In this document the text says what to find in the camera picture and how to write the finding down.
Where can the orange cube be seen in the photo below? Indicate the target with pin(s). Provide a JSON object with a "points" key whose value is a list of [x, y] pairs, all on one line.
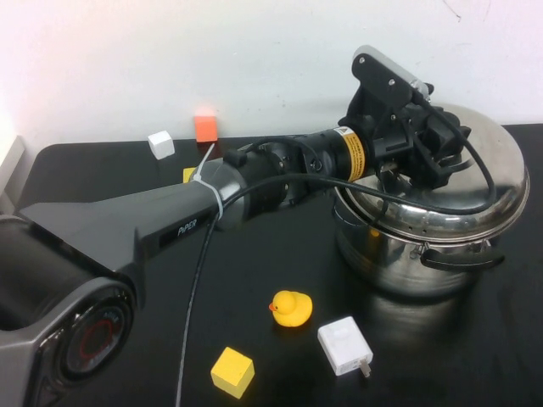
{"points": [[205, 128]]}

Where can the white cube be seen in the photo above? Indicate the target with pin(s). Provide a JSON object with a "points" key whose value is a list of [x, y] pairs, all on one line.
{"points": [[161, 145]]}

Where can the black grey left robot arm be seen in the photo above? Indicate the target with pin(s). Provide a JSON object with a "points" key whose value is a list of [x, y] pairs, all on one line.
{"points": [[106, 229]]}

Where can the white plug charger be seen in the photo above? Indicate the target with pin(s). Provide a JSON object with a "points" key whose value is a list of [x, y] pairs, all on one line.
{"points": [[343, 345]]}

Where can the white zip tie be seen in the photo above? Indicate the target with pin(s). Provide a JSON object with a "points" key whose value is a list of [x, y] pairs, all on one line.
{"points": [[210, 178]]}

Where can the stainless steel cooking pot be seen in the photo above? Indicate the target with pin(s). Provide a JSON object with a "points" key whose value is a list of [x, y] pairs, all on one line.
{"points": [[403, 267]]}

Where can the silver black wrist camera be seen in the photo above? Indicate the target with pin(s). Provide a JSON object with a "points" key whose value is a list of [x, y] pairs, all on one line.
{"points": [[386, 72]]}

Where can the yellow rubber duck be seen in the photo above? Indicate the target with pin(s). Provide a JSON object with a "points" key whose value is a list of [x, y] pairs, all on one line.
{"points": [[292, 311]]}

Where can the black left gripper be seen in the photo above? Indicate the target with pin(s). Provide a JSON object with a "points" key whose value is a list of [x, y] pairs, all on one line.
{"points": [[386, 131]]}

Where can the yellow cube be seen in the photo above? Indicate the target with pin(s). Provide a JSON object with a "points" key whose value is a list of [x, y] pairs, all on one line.
{"points": [[232, 372], [188, 174]]}

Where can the steel pot lid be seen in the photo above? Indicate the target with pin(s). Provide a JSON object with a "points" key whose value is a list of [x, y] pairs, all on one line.
{"points": [[488, 199]]}

